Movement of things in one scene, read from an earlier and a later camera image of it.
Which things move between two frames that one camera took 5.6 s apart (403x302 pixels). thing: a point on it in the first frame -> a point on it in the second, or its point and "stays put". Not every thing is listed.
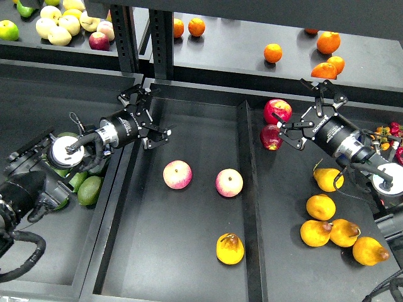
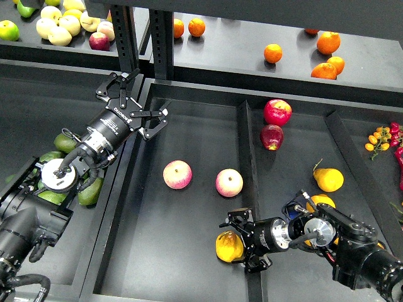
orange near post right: [196, 27] stays put
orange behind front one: [339, 63] stays put
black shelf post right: [162, 36] stays put
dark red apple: [270, 137] stays put
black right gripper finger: [325, 88] -> [242, 219]
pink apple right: [229, 182] stays put
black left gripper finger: [136, 95] -> [121, 81]
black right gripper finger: [298, 143] -> [253, 264]
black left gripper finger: [154, 137] -> [160, 123]
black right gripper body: [337, 134] -> [266, 236]
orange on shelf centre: [272, 53] stays put
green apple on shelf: [9, 30] stays put
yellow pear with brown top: [230, 249] stays put
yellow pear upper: [325, 178] stays put
